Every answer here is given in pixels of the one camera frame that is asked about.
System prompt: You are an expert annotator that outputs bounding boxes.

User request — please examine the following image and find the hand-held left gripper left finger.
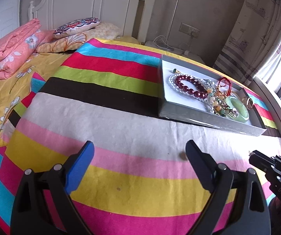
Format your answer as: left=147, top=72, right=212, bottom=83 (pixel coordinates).
left=10, top=141, right=95, bottom=235

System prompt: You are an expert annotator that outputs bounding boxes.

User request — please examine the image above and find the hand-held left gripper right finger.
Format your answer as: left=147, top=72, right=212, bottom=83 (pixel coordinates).
left=185, top=139, right=271, bottom=235

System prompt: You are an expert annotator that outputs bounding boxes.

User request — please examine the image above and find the grey cardboard box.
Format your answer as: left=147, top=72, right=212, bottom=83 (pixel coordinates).
left=158, top=54, right=267, bottom=137

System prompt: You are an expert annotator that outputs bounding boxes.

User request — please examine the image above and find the colourful gem bracelet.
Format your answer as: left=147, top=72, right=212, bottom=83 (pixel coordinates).
left=222, top=104, right=240, bottom=118

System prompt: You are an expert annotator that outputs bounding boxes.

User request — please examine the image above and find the gold chain beaded bracelet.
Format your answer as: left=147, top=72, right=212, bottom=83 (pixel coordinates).
left=208, top=88, right=229, bottom=116

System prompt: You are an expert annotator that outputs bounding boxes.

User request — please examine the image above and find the rose gold bangle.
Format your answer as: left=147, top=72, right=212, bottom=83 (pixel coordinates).
left=242, top=97, right=255, bottom=109

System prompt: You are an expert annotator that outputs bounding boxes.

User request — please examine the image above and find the red bead bracelet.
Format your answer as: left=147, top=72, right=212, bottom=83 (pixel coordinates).
left=175, top=75, right=208, bottom=100

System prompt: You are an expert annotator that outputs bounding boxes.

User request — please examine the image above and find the red braided cord bracelet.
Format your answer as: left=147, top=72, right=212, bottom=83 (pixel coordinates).
left=216, top=77, right=233, bottom=96

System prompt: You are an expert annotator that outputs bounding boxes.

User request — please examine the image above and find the striped blanket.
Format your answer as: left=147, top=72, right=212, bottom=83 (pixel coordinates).
left=0, top=38, right=281, bottom=235

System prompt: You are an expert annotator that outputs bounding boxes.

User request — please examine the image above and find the green jade bangle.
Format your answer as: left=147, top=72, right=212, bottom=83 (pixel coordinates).
left=224, top=95, right=250, bottom=122

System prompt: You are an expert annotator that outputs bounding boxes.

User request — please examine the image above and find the white nightstand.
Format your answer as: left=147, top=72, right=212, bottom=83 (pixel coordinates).
left=144, top=40, right=204, bottom=64

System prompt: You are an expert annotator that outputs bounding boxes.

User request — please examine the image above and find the cream floral pillow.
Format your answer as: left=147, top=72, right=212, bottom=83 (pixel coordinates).
left=35, top=22, right=124, bottom=54

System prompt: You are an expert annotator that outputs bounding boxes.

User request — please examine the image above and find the printed curtain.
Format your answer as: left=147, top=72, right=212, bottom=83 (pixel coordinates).
left=213, top=0, right=281, bottom=87

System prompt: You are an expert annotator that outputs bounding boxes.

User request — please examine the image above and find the folded pink quilt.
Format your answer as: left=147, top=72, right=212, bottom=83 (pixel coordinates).
left=0, top=18, right=50, bottom=83

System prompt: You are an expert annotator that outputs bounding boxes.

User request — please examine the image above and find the embroidered pillow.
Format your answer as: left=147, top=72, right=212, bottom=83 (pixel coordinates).
left=53, top=17, right=101, bottom=39

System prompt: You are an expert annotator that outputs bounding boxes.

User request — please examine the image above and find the white lamp pole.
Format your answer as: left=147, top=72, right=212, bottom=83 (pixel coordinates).
left=167, top=0, right=179, bottom=48

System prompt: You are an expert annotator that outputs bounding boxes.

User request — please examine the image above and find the white headboard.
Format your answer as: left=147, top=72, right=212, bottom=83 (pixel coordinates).
left=28, top=0, right=159, bottom=44

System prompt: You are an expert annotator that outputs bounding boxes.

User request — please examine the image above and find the white window frame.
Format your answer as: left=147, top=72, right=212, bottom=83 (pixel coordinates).
left=253, top=12, right=281, bottom=150

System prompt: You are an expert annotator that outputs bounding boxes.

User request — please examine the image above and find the white pearl necklace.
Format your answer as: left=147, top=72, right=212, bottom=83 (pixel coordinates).
left=168, top=74, right=213, bottom=94

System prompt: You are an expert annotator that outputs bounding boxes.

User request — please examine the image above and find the white cable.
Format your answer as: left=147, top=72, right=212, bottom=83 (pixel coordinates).
left=153, top=35, right=192, bottom=54

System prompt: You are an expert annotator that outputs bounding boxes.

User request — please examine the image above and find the wall socket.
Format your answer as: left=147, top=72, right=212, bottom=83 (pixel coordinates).
left=180, top=23, right=201, bottom=39

